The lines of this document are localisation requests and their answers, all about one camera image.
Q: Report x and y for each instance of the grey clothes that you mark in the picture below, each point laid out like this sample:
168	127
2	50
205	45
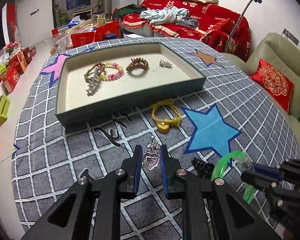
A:
190	23

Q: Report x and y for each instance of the small silver charm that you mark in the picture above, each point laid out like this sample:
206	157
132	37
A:
165	63

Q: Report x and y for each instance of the wall socket panel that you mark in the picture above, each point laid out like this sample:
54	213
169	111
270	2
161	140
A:
290	36

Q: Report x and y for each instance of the grey-green shallow tray box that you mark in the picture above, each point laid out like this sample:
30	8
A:
130	90

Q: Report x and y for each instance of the clear green bangle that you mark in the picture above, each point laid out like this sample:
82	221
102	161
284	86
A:
221	166

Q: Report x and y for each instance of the sofa with red cover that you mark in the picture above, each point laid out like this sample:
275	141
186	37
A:
210	17

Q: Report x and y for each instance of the light blue clothes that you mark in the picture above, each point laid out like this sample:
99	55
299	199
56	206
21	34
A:
165	15

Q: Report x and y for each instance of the silver heart pendant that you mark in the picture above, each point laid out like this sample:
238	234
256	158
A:
151	160

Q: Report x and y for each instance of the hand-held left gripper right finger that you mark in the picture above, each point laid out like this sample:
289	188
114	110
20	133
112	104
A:
164	170

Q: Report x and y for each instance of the beige armchair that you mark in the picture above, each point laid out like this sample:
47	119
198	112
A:
272	47

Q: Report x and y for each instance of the red wall hanging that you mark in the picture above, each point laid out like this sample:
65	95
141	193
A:
12	22

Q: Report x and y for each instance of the red gift bags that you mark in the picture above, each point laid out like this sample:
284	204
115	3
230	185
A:
107	31

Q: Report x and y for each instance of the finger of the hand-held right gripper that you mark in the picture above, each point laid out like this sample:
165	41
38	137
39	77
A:
297	172
265	175

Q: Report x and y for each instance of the black claw hair clip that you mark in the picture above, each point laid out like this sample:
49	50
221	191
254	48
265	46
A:
203	168

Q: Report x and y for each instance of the dark green clothes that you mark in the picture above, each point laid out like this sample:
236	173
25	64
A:
126	10

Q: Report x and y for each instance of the large red gift box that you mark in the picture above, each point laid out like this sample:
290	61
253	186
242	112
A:
11	78

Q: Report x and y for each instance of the white side table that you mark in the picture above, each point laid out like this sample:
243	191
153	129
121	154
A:
82	10

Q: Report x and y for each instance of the silver rhinestone hair clip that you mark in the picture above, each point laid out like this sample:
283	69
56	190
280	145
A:
91	88

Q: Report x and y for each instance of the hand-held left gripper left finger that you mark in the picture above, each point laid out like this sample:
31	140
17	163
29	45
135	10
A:
138	170

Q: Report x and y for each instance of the red embroidered cushion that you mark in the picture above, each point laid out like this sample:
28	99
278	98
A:
272	83

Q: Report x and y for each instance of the yellow-green cardboard box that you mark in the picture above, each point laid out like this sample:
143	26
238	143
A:
0	110

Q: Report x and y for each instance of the pink flower bouquet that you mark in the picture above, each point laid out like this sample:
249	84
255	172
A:
13	47

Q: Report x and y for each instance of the selfie stick stand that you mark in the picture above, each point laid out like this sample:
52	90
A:
240	17

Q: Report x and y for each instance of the tissue box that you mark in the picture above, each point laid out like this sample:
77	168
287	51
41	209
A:
73	22

